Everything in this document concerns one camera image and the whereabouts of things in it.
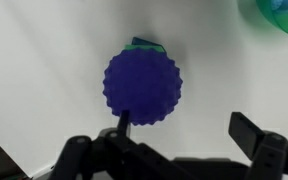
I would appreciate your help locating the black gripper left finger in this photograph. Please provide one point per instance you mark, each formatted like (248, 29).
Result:
(112, 152)

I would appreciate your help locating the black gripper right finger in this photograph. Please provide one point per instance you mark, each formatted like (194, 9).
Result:
(267, 150)

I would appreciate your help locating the purple bumpy ball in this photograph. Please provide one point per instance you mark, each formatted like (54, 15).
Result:
(144, 82)

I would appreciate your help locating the dark green cube block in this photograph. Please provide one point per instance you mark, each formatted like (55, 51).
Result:
(145, 47)

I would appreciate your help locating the dark teal cube block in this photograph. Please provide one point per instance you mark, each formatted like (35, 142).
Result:
(139, 41)

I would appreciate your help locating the green plastic bowl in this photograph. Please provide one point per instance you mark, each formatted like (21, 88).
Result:
(279, 20)

